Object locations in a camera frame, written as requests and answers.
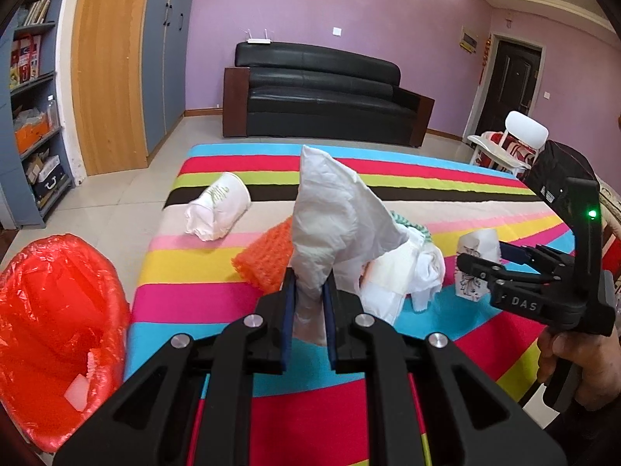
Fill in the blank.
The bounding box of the orange foam net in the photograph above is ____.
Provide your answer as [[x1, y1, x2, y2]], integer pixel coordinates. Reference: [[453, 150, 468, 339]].
[[230, 216, 296, 296]]

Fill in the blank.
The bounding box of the small paper cup black print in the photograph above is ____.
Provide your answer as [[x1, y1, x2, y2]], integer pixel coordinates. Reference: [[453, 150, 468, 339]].
[[456, 229, 501, 298]]

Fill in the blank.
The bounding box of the wooden panel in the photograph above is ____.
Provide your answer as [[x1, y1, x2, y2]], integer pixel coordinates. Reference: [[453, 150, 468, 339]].
[[72, 0, 156, 176]]

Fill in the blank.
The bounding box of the red bin with plastic bag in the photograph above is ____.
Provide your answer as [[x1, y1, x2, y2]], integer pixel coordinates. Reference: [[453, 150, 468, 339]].
[[0, 234, 131, 453]]

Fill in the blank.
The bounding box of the colourful striped blanket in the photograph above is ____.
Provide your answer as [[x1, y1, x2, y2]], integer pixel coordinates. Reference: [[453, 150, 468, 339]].
[[123, 143, 621, 466]]

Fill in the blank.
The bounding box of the row of books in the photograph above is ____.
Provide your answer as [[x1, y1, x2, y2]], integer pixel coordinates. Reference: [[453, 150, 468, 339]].
[[22, 0, 52, 25]]

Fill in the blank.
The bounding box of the white chair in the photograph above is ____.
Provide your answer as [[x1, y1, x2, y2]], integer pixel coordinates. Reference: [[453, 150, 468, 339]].
[[467, 111, 550, 176]]

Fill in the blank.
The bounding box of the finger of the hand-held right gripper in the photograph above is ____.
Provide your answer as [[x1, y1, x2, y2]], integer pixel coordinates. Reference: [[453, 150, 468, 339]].
[[499, 241, 577, 277], [456, 251, 516, 298]]

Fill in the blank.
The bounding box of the white paper cup green print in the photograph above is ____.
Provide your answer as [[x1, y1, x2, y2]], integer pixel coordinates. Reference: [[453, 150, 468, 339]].
[[184, 171, 252, 242]]

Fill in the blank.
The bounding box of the dark entrance door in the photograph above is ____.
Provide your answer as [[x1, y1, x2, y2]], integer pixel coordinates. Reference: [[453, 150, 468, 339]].
[[478, 34, 543, 139]]

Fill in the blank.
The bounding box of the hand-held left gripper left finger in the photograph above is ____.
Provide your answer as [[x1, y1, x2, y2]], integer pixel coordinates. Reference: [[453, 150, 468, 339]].
[[53, 267, 297, 466]]

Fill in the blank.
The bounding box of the large white tissue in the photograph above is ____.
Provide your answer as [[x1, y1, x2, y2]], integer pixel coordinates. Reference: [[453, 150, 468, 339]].
[[290, 144, 411, 348]]

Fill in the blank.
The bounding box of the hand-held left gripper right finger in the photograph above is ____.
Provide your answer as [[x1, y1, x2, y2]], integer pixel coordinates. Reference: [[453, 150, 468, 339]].
[[323, 276, 568, 466]]

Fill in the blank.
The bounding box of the red printed box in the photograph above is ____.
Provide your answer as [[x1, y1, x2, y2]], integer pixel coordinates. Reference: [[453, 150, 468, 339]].
[[10, 35, 42, 83]]

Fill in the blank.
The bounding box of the green wavy striped cloth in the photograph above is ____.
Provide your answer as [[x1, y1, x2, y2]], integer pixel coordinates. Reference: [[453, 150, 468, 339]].
[[388, 210, 432, 243]]

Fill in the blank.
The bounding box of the red patterned cloth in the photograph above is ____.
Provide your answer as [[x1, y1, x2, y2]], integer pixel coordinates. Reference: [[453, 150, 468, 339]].
[[478, 131, 534, 167]]

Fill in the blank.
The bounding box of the white plastic wrapper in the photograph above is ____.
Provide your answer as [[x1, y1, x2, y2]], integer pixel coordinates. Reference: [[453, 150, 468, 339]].
[[359, 247, 419, 328]]

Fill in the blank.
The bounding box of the blue-grey wardrobe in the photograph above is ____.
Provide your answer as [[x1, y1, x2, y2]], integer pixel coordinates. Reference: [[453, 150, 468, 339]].
[[142, 0, 202, 156]]

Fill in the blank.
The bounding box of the person's right hand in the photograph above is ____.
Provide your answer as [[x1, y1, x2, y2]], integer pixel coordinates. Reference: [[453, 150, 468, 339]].
[[536, 320, 621, 413]]

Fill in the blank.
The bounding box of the orange box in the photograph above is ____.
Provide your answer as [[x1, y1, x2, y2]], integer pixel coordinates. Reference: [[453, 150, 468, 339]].
[[14, 116, 52, 153]]

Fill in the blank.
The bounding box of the grey bookshelf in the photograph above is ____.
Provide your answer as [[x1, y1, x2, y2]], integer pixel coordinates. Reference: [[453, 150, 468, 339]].
[[0, 0, 76, 229]]

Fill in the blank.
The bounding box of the black leather sofa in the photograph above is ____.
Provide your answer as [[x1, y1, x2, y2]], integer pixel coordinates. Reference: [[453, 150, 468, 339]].
[[223, 41, 436, 148]]

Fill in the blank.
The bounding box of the black case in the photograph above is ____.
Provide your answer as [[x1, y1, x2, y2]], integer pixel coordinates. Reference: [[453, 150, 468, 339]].
[[34, 162, 69, 200]]

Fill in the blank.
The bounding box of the red hanging decoration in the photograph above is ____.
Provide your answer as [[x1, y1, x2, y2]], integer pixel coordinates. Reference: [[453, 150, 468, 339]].
[[478, 33, 493, 85]]

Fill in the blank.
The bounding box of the white foam piece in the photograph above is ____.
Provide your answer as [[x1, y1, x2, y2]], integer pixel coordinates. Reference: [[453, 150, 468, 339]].
[[65, 374, 98, 413]]

